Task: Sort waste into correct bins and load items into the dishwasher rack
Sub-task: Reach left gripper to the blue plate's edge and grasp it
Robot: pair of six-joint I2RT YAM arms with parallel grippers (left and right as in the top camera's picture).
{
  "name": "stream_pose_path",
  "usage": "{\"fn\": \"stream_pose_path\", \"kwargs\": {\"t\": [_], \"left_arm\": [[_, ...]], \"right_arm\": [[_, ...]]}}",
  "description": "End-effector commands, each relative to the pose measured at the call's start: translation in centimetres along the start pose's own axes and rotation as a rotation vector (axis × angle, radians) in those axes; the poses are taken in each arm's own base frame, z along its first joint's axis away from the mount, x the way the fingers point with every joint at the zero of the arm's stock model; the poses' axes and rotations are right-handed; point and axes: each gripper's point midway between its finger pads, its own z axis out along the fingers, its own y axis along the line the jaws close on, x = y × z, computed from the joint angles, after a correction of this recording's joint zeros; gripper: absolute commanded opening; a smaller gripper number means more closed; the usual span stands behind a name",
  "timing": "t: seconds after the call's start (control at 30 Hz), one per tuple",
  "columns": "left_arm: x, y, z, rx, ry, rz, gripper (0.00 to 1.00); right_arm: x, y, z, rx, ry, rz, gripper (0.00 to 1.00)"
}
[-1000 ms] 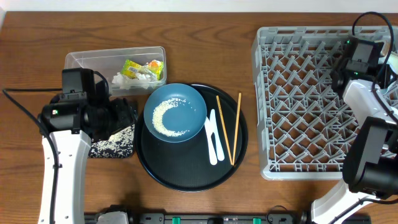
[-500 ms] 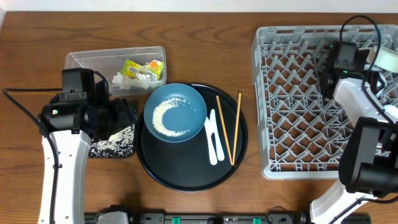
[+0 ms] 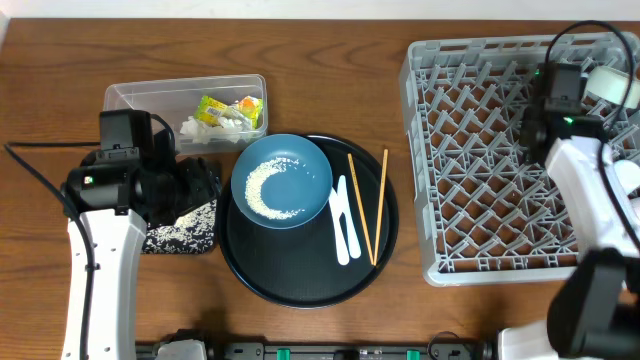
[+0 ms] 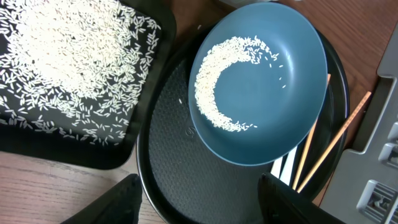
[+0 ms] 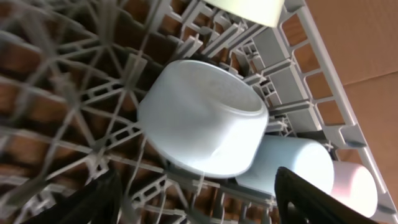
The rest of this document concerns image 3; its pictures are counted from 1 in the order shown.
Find white tissue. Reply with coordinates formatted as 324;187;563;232
180;116;243;144

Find light blue rice bowl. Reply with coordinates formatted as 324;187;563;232
611;160;640;199

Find yellow green snack wrapper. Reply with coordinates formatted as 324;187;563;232
194;96;264;131

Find dark blue plate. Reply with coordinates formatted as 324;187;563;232
231;134;333;230

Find wooden chopstick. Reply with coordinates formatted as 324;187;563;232
347;153;376;267
373;148;389;267

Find white plastic spoon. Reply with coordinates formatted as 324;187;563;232
329;189;350;266

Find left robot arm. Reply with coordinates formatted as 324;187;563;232
61;109;221;359

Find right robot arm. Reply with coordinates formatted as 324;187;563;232
496;62;639;359

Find clear plastic waste bin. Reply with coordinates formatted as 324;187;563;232
103;74;268;155

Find grey dishwasher rack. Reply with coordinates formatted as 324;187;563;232
399;32;639;287

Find black rectangular tray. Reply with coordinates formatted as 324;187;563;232
79;149;221;255

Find spilled rice grains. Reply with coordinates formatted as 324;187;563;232
245;157;316;221

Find round black serving tray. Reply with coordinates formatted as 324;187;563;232
216;135;399;308

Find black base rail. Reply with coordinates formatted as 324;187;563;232
136;339;499;360

